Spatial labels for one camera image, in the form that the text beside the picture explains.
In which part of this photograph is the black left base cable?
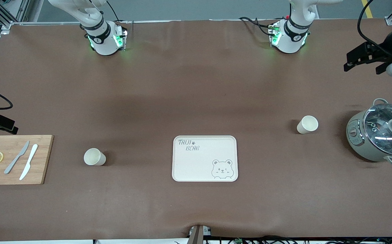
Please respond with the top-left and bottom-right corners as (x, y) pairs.
(239, 16), (279, 37)

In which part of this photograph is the white paper cup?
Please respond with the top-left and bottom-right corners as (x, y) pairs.
(84, 148), (107, 166)
(297, 116), (319, 135)

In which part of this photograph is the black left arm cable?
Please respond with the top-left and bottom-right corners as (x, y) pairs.
(357, 0), (392, 59)

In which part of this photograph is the black right base cable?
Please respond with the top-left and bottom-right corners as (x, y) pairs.
(106, 0), (121, 23)

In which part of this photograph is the grey plastic knife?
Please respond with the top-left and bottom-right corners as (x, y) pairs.
(4, 140), (30, 175)

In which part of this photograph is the glass pot lid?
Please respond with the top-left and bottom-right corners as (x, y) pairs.
(364, 104), (392, 157)

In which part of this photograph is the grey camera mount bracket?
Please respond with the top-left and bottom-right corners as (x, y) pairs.
(189, 225), (212, 244)

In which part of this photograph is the black base cable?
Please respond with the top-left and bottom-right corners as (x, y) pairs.
(239, 16), (279, 37)
(106, 0), (121, 23)

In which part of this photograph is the white plastic knife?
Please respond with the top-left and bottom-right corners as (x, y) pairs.
(19, 144), (39, 181)

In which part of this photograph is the wooden cutting board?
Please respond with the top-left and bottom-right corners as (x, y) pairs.
(0, 135), (54, 185)

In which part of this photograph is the white bear print tray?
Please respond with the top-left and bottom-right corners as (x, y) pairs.
(172, 135), (239, 182)

